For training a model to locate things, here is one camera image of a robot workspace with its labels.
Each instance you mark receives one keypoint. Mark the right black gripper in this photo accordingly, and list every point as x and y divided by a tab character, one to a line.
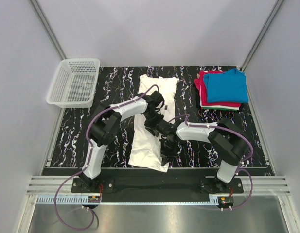
168	150

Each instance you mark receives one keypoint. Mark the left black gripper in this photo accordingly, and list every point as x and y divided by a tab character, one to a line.
152	124

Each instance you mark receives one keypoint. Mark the white printed t shirt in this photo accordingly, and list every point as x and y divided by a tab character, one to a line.
145	151

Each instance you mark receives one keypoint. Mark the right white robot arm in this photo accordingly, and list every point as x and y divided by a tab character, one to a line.
227	139

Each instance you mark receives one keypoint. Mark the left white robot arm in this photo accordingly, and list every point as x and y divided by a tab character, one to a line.
103	127

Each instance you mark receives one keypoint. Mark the green folded t shirt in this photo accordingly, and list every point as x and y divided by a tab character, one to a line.
220	108

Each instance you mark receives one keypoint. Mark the red folded t shirt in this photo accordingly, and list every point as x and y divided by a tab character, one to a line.
199	83

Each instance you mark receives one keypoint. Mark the black marble pattern mat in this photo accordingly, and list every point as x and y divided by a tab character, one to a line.
117	84

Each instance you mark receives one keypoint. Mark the right small circuit board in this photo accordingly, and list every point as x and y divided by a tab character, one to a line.
226	200

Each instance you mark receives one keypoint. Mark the small circuit board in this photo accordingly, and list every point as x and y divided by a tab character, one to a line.
94	199
226	200

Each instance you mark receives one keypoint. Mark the blue folded t shirt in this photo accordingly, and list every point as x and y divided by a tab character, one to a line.
229	86

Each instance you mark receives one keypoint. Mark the left small circuit board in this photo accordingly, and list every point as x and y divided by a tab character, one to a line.
94	199

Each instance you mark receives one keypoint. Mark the white plastic basket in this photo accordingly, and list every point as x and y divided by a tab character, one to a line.
74	83

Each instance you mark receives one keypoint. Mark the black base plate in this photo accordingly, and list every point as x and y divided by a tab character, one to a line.
207	175

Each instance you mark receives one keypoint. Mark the aluminium rail profile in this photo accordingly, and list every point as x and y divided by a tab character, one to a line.
260	185

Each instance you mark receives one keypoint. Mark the white slotted cable duct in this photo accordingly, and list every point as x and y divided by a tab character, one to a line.
107	199

